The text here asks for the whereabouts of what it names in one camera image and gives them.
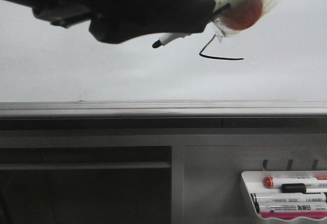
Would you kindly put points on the white marker black end lower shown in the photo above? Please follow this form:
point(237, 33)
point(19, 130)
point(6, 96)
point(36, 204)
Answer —
point(290, 207)

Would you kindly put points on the black hook middle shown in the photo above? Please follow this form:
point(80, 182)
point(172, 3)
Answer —
point(289, 165)

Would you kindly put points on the white marker black end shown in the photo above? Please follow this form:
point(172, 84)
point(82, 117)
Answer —
point(288, 197)
point(290, 207)

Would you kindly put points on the white whiteboard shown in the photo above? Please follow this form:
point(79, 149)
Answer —
point(281, 57)

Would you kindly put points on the white marker black end upper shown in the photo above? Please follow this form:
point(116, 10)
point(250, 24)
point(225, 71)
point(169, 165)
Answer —
point(288, 197)

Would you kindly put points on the black capped marker in tray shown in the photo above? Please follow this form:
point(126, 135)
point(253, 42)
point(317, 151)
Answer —
point(300, 187)

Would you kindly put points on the red magnet taped to marker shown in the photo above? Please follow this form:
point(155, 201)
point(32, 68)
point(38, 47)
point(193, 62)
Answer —
point(231, 19)

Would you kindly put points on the red capped marker in tray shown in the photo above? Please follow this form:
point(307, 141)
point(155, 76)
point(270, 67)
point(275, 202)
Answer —
point(309, 182)

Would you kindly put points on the black hook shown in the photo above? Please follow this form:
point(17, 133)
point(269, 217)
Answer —
point(289, 165)
point(314, 165)
point(264, 165)

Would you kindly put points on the white marker tray pink trim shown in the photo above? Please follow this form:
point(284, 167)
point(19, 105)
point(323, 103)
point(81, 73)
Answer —
point(253, 182)

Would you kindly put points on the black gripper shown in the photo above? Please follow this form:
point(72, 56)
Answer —
point(116, 21)

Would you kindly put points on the black hook left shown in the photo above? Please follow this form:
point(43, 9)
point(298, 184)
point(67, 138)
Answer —
point(264, 165)

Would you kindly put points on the black hook right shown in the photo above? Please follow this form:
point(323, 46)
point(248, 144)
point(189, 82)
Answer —
point(314, 165)

